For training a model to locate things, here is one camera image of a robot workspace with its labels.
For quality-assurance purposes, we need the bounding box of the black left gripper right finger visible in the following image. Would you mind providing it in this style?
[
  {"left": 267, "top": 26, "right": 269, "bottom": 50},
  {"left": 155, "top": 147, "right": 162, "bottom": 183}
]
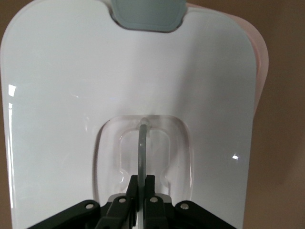
[{"left": 144, "top": 175, "right": 238, "bottom": 229}]

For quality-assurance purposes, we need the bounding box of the grey lid latch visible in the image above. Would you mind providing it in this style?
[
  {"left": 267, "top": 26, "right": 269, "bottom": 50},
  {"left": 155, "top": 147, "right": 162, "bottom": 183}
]
[{"left": 110, "top": 0, "right": 187, "bottom": 33}]

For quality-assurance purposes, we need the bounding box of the white box lid with handle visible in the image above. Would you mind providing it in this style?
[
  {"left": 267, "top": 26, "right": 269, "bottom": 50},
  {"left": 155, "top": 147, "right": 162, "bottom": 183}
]
[{"left": 0, "top": 0, "right": 259, "bottom": 229}]

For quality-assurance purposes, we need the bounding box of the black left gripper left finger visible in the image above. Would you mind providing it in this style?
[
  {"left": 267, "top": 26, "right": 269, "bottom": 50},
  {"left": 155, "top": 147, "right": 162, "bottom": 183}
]
[{"left": 26, "top": 175, "right": 139, "bottom": 229}]

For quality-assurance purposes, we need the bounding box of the pale pink plastic box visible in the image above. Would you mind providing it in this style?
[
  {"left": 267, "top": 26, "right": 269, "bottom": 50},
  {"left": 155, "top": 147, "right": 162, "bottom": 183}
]
[{"left": 185, "top": 2, "right": 271, "bottom": 115}]

